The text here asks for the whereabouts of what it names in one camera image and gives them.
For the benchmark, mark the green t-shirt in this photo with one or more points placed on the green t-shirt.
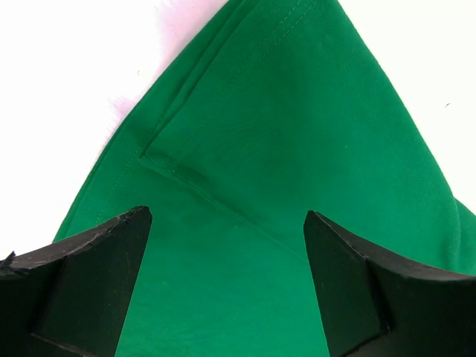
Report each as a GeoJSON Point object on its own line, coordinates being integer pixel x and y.
{"type": "Point", "coordinates": [274, 109]}

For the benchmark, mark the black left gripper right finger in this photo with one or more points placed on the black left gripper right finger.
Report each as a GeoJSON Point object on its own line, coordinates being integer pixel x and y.
{"type": "Point", "coordinates": [374, 302]}

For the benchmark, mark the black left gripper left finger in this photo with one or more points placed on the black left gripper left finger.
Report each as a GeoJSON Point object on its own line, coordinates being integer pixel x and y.
{"type": "Point", "coordinates": [70, 298]}

